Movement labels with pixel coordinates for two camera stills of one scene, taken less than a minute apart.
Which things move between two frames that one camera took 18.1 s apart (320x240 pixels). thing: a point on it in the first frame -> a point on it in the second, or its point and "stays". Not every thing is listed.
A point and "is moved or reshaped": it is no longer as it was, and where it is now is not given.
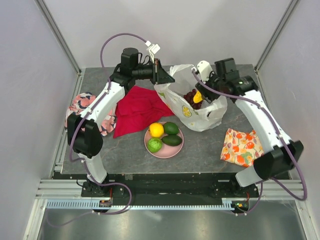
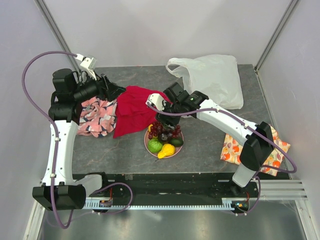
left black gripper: (159, 76) -> (106, 90)
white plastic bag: (211, 114) is moved or reshaped
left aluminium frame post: (64, 46) stays
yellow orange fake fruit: (197, 97) is moved or reshaped
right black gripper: (206, 93) -> (167, 122)
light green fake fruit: (154, 145) stays
